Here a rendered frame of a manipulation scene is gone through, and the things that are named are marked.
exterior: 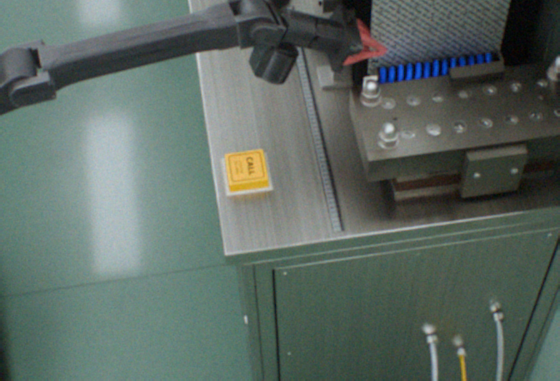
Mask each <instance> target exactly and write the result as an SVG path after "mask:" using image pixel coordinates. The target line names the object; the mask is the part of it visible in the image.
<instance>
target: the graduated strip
mask: <svg viewBox="0 0 560 381"><path fill-rule="evenodd" d="M295 47H296V46H295ZM296 48H297V50H298V51H299V56H298V58H297V60H296V64H297V70H298V75H299V78H300V83H301V87H302V94H303V97H304V102H305V106H306V109H307V117H308V121H309V125H310V129H311V133H312V140H313V144H314V148H315V152H316V156H317V163H318V167H319V172H320V175H321V179H322V186H323V191H324V195H325V199H326V203H327V210H328V214H329V217H330V222H331V226H332V233H340V232H346V231H345V227H344V223H343V216H342V213H341V209H340V205H339V201H338V194H337V190H336V186H335V182H334V178H333V171H332V168H331V164H330V160H329V156H328V150H327V145H326V142H325V137H324V134H323V127H322V123H321V119H320V115H319V111H318V105H317V101H316V97H315V93H314V89H313V82H312V79H311V74H310V71H309V66H308V61H307V56H306V53H305V48H300V47H296Z"/></svg>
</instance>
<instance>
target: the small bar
mask: <svg viewBox="0 0 560 381"><path fill-rule="evenodd" d="M505 73H506V70H505V67H504V65H503V61H499V62H492V63H480V64H474V65H467V66H461V67H455V68H449V69H448V77H449V80H450V83H451V84H459V83H470V82H476V81H483V80H489V79H495V78H504V77H505Z"/></svg>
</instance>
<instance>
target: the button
mask: <svg viewBox="0 0 560 381"><path fill-rule="evenodd" d="M224 157H225V164H226V169H227V180H228V186H229V191H230V192H231V193H232V192H238V191H244V190H250V189H256V188H267V187H268V186H269V184H268V172H267V168H266V163H265V157H264V153H263V150H262V149H259V150H252V151H246V152H240V153H229V154H225V156H224Z"/></svg>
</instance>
